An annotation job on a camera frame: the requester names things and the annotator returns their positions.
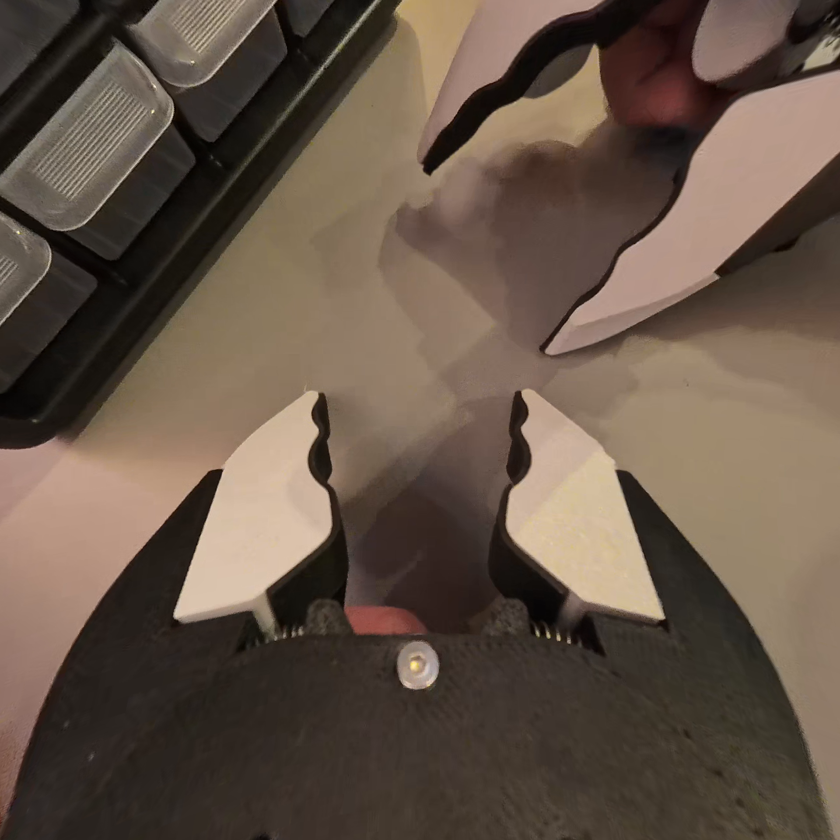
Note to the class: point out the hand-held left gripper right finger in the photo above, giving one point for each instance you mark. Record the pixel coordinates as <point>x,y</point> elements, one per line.
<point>577,531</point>

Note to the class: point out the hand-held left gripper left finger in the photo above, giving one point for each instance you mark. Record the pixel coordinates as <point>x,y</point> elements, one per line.
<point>262,525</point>

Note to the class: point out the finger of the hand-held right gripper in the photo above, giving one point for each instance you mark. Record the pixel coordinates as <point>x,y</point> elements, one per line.
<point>722,197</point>
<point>485,52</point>

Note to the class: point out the black drawer cabinet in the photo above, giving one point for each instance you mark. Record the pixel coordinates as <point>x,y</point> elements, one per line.
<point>164,269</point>

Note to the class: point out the set of clear-front drawers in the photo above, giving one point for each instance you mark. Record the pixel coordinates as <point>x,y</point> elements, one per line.
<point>85,144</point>

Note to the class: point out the person's right hand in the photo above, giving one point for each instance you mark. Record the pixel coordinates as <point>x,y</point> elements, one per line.
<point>656,79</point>

